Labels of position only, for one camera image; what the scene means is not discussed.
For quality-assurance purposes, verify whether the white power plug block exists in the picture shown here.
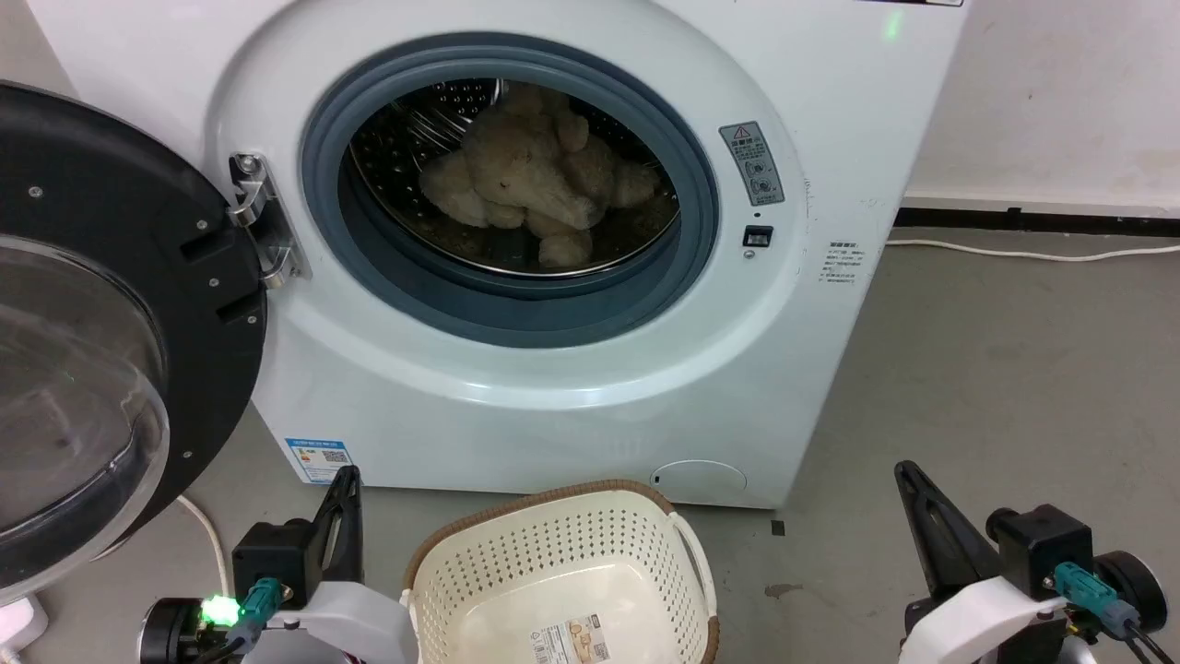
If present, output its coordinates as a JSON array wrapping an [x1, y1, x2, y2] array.
[[0, 595, 49, 658]]

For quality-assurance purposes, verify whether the white front-load washing machine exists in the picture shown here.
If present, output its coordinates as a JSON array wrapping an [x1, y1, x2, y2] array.
[[26, 0, 971, 510]]

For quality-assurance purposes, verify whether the black left round motor housing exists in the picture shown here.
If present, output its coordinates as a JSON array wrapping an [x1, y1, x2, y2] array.
[[138, 597, 206, 664]]

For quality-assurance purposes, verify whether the round drain filter cover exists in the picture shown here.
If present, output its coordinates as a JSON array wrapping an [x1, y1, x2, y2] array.
[[651, 459, 748, 504]]

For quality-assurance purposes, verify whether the black baseboard strip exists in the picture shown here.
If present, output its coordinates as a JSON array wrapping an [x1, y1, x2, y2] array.
[[894, 207, 1180, 239]]

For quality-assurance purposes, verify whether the thick white power cable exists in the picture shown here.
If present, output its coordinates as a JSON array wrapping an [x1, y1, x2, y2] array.
[[177, 495, 230, 596]]

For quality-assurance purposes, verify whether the teal right cable connector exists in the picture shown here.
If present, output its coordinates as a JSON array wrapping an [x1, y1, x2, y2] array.
[[1053, 562, 1142, 639]]

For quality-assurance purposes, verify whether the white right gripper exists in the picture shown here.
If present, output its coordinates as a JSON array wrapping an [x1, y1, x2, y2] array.
[[893, 460, 1074, 664]]

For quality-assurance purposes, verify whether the blue energy label sticker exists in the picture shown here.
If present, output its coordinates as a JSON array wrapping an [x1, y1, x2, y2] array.
[[284, 437, 355, 486]]

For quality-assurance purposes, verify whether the beige plush teddy bear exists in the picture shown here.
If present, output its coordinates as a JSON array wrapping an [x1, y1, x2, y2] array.
[[419, 83, 663, 269]]

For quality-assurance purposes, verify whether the grey warning label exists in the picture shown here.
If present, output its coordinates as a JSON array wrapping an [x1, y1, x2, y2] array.
[[719, 121, 786, 208]]

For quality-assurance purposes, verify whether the cream perforated laundry basket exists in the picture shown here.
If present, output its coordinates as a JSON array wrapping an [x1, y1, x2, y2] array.
[[400, 479, 720, 664]]

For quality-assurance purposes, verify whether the black round motor housing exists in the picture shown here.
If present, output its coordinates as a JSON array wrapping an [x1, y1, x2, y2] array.
[[1099, 551, 1170, 634], [138, 597, 206, 664]]

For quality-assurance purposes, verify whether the black round washer door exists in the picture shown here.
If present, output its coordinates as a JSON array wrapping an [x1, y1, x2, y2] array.
[[0, 81, 270, 605]]

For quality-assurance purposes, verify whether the basket product label sticker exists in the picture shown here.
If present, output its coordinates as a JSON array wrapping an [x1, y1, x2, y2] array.
[[530, 616, 614, 664]]

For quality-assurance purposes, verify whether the stainless steel washer drum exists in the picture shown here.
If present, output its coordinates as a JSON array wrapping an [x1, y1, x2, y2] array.
[[348, 77, 681, 278]]

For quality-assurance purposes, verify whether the thin white floor cable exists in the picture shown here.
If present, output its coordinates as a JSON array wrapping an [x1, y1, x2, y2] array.
[[887, 238, 1180, 264]]

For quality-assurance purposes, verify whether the chrome door hinge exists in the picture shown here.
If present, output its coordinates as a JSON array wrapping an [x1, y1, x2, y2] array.
[[228, 152, 305, 289]]

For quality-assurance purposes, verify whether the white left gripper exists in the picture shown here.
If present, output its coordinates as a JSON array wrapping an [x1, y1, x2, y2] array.
[[242, 465, 421, 664]]

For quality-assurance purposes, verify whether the grey rubber door gasket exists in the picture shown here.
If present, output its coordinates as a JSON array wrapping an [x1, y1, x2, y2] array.
[[301, 34, 721, 350]]

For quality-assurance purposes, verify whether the teal cable connector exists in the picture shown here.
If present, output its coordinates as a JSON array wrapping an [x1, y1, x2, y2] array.
[[229, 577, 283, 648], [1053, 562, 1142, 639]]

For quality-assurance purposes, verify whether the black right round motor housing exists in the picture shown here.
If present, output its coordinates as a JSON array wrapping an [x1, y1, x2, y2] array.
[[1099, 551, 1170, 634]]

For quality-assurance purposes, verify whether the teal left cable connector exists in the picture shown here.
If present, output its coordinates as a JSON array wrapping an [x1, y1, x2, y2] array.
[[229, 577, 283, 648]]

